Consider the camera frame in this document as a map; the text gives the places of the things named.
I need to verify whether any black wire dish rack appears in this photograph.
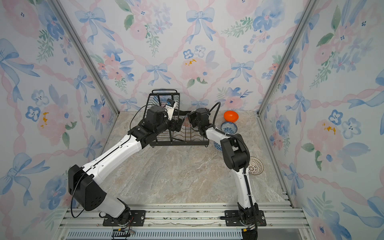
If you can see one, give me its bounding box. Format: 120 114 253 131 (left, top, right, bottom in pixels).
142 89 209 148

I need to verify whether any red patterned bowl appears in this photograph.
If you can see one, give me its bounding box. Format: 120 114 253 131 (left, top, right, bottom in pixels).
183 118 191 128

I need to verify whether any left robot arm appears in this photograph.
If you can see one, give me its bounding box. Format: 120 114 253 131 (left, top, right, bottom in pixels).
68 104 178 219

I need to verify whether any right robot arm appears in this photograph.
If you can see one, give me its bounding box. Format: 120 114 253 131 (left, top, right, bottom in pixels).
188 108 259 226

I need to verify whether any white blue floral bowl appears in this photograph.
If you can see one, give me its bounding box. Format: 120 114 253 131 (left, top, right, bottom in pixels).
221 122 238 135

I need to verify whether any orange plastic bowl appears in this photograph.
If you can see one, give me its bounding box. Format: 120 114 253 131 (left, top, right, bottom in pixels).
224 111 239 123

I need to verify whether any dark blue patterned bowl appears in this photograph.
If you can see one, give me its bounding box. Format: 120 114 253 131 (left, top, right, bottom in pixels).
214 142 222 151

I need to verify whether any beige lattice bowl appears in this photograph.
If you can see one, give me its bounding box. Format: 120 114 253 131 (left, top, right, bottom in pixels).
248 157 264 176

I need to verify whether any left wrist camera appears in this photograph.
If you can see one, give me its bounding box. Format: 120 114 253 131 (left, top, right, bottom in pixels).
165 99 177 113

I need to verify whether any black corrugated cable conduit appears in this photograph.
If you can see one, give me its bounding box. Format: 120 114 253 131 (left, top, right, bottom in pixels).
208 101 251 169

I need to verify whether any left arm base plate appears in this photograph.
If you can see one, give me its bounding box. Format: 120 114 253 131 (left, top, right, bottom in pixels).
103 210 147 227

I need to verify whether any aluminium rail frame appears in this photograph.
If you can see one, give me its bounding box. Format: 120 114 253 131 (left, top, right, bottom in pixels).
53 201 315 240

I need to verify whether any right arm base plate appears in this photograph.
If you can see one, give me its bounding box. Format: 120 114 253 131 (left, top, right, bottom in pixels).
220 210 267 227

